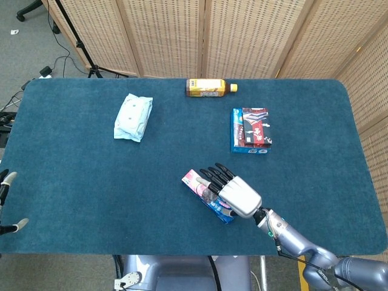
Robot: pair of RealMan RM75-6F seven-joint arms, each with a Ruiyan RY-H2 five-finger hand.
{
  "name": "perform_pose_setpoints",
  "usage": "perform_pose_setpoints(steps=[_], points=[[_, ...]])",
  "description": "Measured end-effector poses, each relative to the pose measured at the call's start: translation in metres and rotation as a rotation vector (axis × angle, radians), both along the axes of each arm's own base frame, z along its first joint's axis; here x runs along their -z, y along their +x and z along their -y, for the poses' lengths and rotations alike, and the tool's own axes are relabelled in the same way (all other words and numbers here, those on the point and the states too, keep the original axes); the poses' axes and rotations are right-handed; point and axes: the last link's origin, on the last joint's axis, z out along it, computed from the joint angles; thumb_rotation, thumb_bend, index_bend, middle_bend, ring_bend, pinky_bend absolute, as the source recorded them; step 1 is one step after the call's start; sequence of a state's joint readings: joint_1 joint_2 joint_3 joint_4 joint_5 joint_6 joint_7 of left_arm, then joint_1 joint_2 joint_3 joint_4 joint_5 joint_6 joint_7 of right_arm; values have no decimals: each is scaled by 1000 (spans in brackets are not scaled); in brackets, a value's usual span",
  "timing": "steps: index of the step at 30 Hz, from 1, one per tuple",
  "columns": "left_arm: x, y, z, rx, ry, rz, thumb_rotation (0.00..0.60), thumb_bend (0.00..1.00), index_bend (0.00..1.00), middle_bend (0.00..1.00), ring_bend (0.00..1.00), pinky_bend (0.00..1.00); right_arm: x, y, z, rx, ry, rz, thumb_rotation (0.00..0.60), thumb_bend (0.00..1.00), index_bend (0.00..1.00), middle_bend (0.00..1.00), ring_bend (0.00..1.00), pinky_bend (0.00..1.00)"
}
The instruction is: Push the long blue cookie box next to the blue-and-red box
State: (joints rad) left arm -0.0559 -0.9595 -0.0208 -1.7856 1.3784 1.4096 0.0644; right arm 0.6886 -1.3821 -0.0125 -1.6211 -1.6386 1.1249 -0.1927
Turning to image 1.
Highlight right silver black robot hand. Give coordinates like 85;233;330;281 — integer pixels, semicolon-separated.
195;162;263;219

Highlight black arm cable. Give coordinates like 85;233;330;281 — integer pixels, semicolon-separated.
274;239;388;291

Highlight pale blue wet wipes pack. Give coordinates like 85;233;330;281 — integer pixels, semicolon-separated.
113;93;153;143

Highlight black red snack box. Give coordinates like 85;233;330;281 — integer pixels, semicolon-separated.
241;107;273;149

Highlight yellow label tea bottle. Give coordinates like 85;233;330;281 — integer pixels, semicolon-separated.
185;78;238;98

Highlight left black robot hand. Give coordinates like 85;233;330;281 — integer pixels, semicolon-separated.
0;169;30;236

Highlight black office chair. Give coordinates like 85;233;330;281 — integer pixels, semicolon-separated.
16;0;61;34

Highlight blue cookie box with barcode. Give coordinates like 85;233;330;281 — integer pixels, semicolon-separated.
230;108;272;155

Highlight long blue pink cookie box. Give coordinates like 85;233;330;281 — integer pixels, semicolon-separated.
181;169;236;225

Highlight blue carpet table mat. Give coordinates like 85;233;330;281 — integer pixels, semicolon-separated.
0;78;388;256

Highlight dark velcro arm strap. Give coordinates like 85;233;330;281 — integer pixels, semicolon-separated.
316;266;333;286

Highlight silver robot torso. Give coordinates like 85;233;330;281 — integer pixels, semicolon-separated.
113;255;252;291

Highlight black floor cable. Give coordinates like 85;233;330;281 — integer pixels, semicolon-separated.
47;12;89;78

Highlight black tripod stand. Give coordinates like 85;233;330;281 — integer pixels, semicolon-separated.
54;0;130;79

